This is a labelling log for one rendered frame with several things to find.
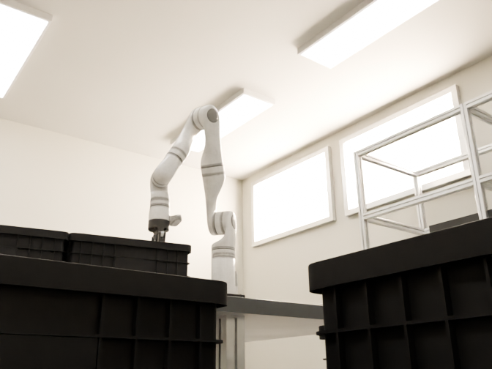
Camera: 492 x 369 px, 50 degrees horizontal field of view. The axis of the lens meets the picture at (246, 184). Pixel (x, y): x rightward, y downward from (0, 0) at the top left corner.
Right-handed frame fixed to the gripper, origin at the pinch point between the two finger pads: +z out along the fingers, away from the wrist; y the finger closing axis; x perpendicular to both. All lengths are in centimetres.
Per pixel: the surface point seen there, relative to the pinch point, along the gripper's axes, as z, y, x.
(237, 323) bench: 25, 44, 13
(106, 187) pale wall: -147, -328, 11
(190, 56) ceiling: -190, -146, 46
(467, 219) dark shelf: -45, -38, 179
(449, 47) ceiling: -190, -70, 221
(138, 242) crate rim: -2.8, 11.8, -8.6
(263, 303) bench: 20, 47, 19
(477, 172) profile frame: -68, -26, 180
